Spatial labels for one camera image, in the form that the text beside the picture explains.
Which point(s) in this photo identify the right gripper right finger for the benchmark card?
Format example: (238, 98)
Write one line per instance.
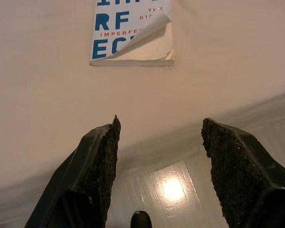
(240, 175)

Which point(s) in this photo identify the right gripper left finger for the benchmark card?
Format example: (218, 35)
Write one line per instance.
(90, 180)

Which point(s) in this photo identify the white book blue letters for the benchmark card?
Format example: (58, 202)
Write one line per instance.
(114, 31)

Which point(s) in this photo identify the dark grey right robot leg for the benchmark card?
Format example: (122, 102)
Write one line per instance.
(141, 219)

